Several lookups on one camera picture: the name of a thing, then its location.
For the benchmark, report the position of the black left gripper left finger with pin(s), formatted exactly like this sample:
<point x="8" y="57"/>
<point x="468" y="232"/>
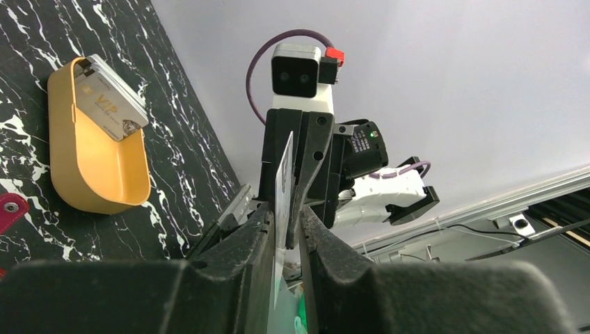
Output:
<point x="226" y="289"/>

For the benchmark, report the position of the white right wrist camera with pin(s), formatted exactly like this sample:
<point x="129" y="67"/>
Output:
<point x="303" y="77"/>

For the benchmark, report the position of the orange oval tray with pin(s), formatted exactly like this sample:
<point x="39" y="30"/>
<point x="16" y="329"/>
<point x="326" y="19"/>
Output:
<point x="89" y="170"/>

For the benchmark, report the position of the red leather card holder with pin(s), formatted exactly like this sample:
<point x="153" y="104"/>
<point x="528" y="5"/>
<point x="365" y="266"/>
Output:
<point x="13" y="209"/>

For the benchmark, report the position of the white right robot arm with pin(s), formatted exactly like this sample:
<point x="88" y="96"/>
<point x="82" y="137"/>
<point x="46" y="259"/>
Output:
<point x="370" y="190"/>

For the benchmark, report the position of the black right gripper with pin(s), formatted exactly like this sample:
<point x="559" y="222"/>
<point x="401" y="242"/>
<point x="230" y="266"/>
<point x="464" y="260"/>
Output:
<point x="317" y="159"/>

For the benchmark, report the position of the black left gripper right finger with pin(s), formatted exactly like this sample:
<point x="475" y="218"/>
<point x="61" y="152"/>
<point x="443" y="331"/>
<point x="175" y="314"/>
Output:
<point x="347" y="293"/>

